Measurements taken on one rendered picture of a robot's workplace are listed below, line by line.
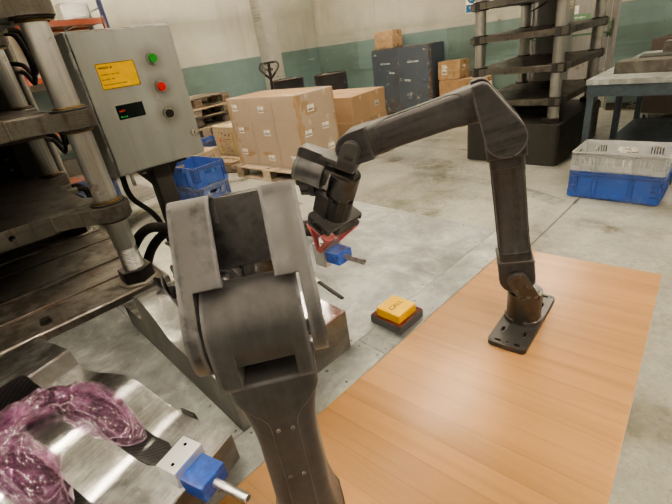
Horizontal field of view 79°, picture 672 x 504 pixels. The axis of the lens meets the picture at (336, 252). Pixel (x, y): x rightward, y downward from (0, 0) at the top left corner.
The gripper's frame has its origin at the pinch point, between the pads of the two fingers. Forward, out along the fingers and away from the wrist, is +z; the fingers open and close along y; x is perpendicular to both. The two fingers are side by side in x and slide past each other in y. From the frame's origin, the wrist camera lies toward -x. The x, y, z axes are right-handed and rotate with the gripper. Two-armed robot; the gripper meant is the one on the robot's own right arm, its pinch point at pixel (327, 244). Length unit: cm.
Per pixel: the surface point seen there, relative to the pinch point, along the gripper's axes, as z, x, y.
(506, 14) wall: 83, -236, -622
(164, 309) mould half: 9.2, -11.2, 33.4
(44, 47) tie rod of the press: -15, -75, 24
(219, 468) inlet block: -2.9, 23.4, 43.8
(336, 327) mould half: 1.0, 16.3, 13.2
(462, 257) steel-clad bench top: 7.5, 19.7, -33.0
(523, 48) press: 72, -137, -467
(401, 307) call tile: 2.3, 21.0, -2.2
